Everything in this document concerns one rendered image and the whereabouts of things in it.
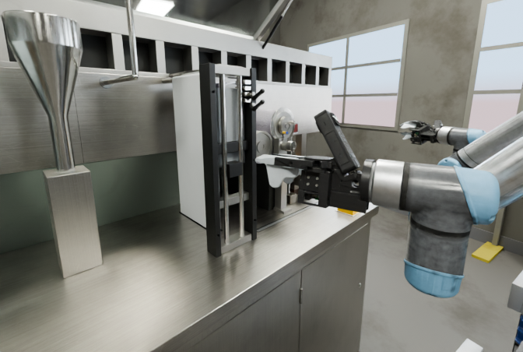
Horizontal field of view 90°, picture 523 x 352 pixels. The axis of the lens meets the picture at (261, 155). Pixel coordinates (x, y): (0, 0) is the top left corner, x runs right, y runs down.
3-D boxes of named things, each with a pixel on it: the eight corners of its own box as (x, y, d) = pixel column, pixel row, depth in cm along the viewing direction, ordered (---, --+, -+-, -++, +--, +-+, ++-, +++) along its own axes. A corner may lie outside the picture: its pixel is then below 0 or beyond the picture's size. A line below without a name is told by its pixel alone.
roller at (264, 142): (250, 164, 98) (250, 132, 96) (212, 155, 116) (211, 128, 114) (272, 160, 106) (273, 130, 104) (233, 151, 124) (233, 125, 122)
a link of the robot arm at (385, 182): (403, 163, 37) (405, 160, 44) (369, 160, 40) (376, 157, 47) (398, 214, 38) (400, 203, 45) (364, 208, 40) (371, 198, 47)
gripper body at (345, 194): (293, 202, 46) (365, 216, 40) (296, 153, 46) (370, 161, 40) (307, 195, 53) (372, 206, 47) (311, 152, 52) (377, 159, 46)
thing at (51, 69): (52, 288, 64) (7, 37, 52) (46, 263, 74) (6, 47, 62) (115, 264, 73) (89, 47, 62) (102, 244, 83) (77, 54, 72)
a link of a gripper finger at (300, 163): (271, 166, 46) (322, 171, 43) (272, 156, 46) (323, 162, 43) (279, 163, 50) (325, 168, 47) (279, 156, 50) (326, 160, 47)
